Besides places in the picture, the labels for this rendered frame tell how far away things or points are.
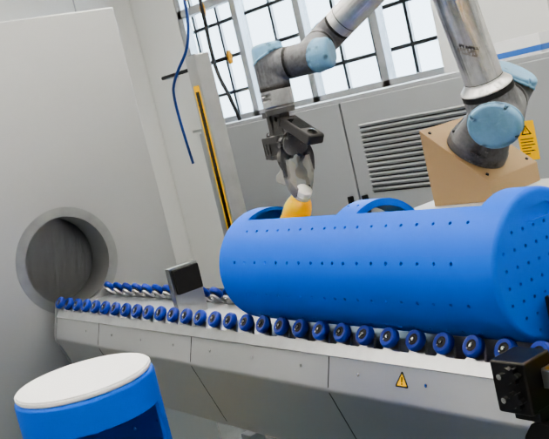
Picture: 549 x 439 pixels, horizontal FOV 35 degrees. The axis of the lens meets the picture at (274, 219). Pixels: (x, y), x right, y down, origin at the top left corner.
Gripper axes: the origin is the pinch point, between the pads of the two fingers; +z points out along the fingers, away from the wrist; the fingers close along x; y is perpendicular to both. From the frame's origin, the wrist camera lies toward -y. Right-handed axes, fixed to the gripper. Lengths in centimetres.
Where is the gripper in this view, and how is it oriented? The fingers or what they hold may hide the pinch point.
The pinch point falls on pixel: (303, 189)
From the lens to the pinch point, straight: 208.9
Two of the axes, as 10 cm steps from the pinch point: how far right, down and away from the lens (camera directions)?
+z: 2.2, 9.7, 1.2
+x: -7.8, 2.5, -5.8
